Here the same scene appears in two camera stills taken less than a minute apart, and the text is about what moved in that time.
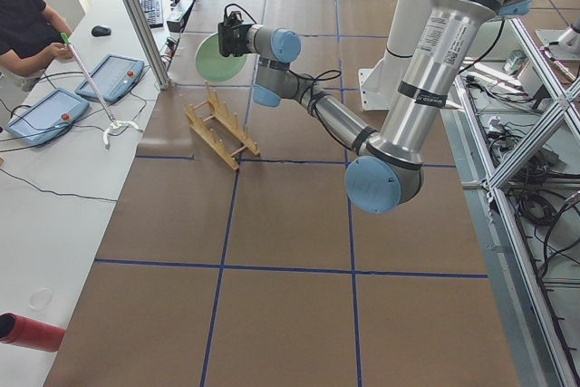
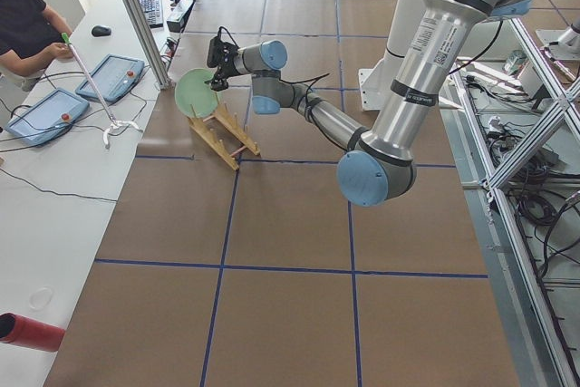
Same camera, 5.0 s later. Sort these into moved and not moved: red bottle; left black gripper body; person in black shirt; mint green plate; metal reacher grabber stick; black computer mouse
Moved: mint green plate; left black gripper body
Not moved: red bottle; person in black shirt; metal reacher grabber stick; black computer mouse
